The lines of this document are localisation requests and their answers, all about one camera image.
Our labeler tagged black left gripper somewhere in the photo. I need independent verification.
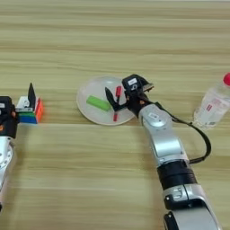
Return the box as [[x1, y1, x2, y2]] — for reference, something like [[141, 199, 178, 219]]
[[0, 83, 38, 139]]

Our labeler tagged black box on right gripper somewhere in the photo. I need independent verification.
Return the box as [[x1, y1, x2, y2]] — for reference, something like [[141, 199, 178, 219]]
[[121, 74, 144, 93]]

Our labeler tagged clear bottle with red cap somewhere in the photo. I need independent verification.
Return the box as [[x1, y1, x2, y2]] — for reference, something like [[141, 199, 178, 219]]
[[192, 72, 230, 129]]

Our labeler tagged red marker pen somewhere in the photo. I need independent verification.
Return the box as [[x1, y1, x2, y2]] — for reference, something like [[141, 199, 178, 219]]
[[112, 85, 123, 122]]

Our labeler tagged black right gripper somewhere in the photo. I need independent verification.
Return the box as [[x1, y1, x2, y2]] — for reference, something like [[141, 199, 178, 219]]
[[104, 75, 155, 118]]

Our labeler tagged multicoloured puzzle cube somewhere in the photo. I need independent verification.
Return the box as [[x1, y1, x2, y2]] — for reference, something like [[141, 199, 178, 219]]
[[16, 95, 45, 125]]

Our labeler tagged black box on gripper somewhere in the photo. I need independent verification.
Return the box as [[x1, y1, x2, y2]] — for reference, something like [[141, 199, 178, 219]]
[[0, 96, 14, 117], [121, 74, 144, 93]]

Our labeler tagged white round plate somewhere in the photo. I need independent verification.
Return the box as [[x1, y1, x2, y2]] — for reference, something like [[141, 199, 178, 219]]
[[75, 75, 138, 127]]

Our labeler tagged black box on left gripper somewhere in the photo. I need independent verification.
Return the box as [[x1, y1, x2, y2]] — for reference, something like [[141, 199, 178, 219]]
[[0, 96, 14, 117]]

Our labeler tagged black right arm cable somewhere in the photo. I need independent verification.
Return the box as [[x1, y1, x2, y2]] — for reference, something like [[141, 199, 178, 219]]
[[154, 102, 212, 164]]

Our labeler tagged green rectangular block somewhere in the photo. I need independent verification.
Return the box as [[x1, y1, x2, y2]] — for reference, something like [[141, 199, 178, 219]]
[[85, 94, 112, 112]]

